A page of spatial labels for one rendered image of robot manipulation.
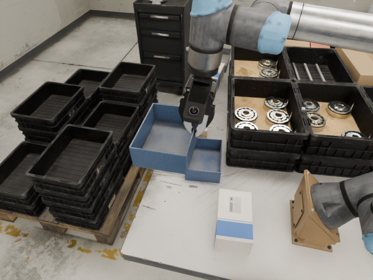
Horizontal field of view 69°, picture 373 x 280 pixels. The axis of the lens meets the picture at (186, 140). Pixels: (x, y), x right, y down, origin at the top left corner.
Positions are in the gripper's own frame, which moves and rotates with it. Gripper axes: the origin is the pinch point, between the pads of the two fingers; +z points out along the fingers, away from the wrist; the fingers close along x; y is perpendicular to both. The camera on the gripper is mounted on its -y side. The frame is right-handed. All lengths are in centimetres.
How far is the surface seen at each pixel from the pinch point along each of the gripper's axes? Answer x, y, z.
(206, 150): -2, 36, 42
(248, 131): -16.8, 28.2, 18.5
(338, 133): -56, 48, 26
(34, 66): 237, 195, 129
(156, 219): 9.8, -4.2, 43.3
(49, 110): 112, 69, 72
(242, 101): -13, 62, 29
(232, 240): -18.2, -10.3, 32.4
